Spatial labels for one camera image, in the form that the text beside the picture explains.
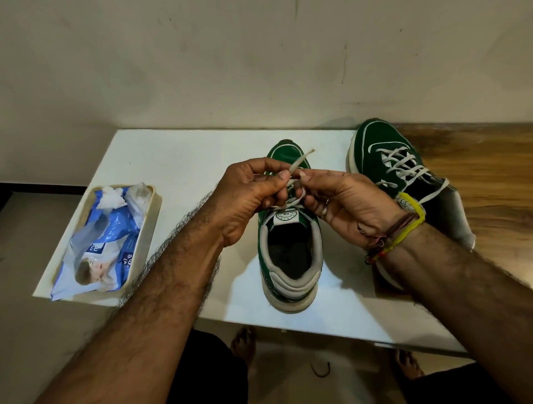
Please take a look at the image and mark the person's right hand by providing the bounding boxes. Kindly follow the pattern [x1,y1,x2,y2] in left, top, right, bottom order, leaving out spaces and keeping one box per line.
[298,168,411,250]

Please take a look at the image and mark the person's left hand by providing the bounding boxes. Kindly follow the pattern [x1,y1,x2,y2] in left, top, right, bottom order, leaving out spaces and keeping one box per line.
[208,157,292,249]

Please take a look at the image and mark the white shoelace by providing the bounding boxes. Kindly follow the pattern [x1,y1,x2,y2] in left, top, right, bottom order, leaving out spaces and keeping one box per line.
[368,145,450,205]
[270,149,316,211]

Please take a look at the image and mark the green sneaker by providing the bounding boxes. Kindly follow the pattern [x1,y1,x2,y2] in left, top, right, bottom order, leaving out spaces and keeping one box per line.
[346,118,477,292]
[257,139,324,314]

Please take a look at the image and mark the white wet wipe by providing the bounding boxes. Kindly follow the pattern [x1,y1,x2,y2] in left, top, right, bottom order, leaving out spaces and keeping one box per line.
[96,186,128,210]

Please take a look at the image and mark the person's right forearm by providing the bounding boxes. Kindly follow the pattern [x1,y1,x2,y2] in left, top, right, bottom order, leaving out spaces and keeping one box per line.
[379,223,533,404]

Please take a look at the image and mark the person's left forearm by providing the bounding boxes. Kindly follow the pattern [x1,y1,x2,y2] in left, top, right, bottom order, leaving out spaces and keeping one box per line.
[35,216,225,404]

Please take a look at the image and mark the blue wet wipe packet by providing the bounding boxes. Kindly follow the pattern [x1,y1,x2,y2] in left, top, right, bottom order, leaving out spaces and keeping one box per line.
[49,183,152,302]

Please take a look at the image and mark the person's left foot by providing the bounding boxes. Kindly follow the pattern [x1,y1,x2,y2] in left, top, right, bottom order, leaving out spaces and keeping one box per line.
[230,326,257,369]

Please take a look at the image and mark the person's foot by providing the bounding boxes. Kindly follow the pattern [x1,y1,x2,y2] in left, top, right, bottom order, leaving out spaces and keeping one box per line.
[391,349,425,380]
[230,326,257,369]

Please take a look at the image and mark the person's right foot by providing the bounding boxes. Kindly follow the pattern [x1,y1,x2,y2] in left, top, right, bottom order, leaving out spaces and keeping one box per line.
[391,349,425,380]

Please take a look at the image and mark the yellow thread wristband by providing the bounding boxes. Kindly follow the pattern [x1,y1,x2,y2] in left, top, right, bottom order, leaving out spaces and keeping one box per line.
[383,192,427,255]

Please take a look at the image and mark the beige plastic tray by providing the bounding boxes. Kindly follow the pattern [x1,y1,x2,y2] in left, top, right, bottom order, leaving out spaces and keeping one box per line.
[49,184,163,302]

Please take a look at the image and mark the brown wooden board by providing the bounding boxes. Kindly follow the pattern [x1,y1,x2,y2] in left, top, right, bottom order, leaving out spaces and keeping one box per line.
[370,123,533,300]

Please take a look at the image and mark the black shorts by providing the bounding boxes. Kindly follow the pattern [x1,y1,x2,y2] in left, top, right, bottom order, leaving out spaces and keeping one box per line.
[166,329,517,404]

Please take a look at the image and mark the black skirting strip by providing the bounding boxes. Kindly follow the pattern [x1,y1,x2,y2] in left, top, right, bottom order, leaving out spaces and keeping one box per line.
[0,183,87,211]

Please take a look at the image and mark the brown beaded bracelet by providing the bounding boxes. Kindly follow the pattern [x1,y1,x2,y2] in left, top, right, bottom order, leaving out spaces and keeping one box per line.
[357,212,419,265]

